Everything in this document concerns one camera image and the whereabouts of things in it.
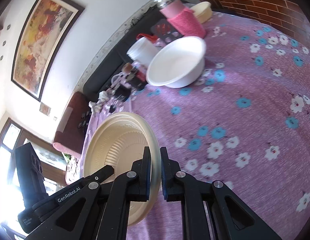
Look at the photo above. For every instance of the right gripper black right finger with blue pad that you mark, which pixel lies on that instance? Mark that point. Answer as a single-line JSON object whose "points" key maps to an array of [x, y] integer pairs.
{"points": [[210, 210]]}

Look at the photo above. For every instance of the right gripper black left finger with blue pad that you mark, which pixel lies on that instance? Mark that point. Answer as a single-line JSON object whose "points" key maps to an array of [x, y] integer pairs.
{"points": [[91, 207]]}

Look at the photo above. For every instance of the cream plastic plate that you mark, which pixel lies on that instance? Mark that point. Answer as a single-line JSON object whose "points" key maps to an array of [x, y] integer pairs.
{"points": [[119, 141]]}

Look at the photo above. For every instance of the maroon armchair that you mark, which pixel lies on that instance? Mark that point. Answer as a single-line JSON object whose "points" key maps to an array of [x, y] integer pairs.
{"points": [[71, 131]]}

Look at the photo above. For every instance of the black handheld device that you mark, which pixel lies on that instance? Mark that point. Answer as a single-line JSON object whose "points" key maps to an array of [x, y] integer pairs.
{"points": [[30, 175]]}

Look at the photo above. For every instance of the wooden glass door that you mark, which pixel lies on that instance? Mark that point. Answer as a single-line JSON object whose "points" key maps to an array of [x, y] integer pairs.
{"points": [[53, 163]]}

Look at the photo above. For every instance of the purple floral tablecloth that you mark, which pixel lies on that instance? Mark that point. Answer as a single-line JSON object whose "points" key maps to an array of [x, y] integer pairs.
{"points": [[244, 121]]}

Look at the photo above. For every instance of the crumpled white cloth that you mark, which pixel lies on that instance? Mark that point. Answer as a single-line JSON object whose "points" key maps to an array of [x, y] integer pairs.
{"points": [[96, 107]]}

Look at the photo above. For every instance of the black jar near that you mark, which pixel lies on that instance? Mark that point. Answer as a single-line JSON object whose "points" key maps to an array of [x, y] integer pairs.
{"points": [[119, 92]]}

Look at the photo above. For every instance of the black sofa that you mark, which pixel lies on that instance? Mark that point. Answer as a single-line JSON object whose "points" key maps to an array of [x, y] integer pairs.
{"points": [[101, 78]]}

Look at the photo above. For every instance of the black jar red label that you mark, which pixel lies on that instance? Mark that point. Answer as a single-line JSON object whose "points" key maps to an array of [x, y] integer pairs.
{"points": [[134, 77]]}

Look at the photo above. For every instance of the white foam bowl far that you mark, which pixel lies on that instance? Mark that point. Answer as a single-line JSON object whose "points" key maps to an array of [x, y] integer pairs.
{"points": [[178, 64]]}

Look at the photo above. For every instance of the white plastic jar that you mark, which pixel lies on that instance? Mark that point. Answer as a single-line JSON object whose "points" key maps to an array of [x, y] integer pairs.
{"points": [[143, 51]]}

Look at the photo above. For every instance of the black perforated phone stand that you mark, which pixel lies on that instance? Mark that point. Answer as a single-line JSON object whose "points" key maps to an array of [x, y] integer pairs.
{"points": [[165, 31]]}

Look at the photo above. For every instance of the pink sleeved glass bottle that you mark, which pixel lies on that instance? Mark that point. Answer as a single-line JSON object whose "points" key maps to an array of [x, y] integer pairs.
{"points": [[181, 18]]}

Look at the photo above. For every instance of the framed horse painting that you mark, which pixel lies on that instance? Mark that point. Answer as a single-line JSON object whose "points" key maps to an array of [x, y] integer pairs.
{"points": [[43, 32]]}

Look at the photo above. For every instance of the cream bowl far corner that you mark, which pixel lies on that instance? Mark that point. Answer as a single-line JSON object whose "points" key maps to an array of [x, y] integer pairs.
{"points": [[202, 11]]}

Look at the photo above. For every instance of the small wall picture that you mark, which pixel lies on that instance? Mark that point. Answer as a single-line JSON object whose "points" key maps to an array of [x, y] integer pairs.
{"points": [[44, 109]]}

